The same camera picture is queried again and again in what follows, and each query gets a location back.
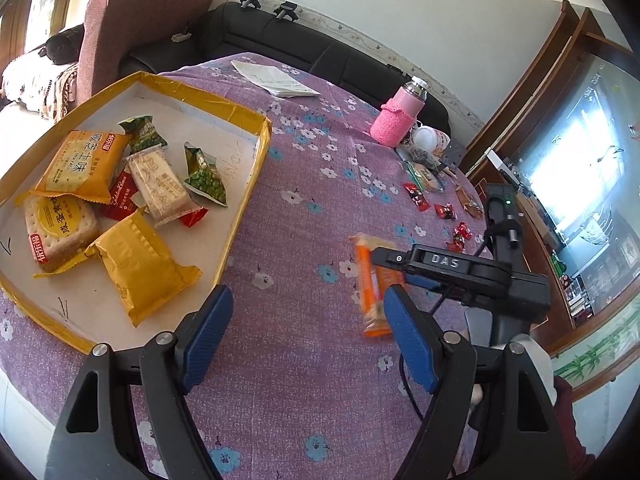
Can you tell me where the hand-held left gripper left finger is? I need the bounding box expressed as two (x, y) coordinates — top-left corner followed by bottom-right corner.
(45, 284), (235, 480)

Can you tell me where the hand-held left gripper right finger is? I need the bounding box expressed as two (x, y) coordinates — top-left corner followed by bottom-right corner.
(382, 284), (573, 480)

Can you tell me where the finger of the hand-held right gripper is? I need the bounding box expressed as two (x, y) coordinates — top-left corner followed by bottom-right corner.
(400, 271), (471, 307)
(369, 244), (481, 281)

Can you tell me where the orange striped snack packet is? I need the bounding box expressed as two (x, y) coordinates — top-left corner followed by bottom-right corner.
(348, 233), (408, 338)

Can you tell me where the plain yellow snack packet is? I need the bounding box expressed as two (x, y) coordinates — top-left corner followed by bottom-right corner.
(85, 207), (203, 328)

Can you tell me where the yellow-edged cardboard tray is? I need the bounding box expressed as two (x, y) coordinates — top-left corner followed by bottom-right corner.
(0, 71), (272, 356)

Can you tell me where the small red snack packet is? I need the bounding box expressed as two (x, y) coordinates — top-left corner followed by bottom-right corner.
(177, 207), (208, 228)

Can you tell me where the beige biscuit packet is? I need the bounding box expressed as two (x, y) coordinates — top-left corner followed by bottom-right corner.
(123, 145), (201, 229)

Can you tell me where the green pea snack packet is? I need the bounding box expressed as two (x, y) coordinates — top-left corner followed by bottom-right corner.
(118, 115), (168, 155)
(183, 141), (229, 208)

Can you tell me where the long red snack packet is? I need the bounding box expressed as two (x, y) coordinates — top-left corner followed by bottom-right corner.
(97, 170), (148, 222)

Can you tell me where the round biscuit packet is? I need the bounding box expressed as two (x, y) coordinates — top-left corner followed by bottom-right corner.
(14, 192), (101, 277)

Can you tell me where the orange cracker packet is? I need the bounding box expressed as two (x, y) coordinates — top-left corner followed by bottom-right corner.
(31, 130), (132, 204)

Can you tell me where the person's right forearm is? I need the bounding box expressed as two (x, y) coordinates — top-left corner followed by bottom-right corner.
(552, 375), (596, 480)

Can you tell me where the person's right hand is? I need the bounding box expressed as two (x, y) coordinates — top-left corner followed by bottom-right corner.
(512, 334), (557, 406)

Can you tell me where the brown snack packet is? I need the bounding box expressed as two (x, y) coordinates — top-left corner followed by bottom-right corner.
(455, 186), (483, 218)

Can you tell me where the green-edged biscuit packet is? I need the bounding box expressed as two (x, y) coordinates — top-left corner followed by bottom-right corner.
(404, 160), (446, 193)

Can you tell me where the grey metal plate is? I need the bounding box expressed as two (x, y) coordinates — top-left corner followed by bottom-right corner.
(440, 142), (466, 168)

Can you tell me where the white box device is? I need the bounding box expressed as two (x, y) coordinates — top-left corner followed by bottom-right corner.
(487, 150), (521, 181)

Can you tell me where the white cup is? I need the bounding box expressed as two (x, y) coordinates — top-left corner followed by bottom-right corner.
(410, 125), (451, 157)

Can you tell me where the purple floral tablecloth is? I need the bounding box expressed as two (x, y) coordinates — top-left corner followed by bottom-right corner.
(0, 52), (496, 480)

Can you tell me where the pink knit-sleeved bottle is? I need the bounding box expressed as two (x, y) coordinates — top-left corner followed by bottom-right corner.
(370, 76), (430, 147)

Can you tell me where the wooden glass cabinet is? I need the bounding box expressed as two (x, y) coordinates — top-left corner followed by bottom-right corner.
(460, 0), (640, 401)

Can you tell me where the white paper booklet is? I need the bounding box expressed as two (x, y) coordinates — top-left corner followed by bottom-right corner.
(231, 59), (321, 98)

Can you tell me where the black leather sofa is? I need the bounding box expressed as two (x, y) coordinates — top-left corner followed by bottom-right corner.
(120, 2), (451, 136)

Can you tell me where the patterned brown blanket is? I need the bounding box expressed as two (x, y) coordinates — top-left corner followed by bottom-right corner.
(0, 52), (81, 121)

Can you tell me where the pink armchair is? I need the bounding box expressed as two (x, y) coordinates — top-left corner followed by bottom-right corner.
(80, 0), (215, 106)

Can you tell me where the black cushion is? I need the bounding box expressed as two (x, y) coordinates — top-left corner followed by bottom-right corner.
(40, 24), (85, 65)

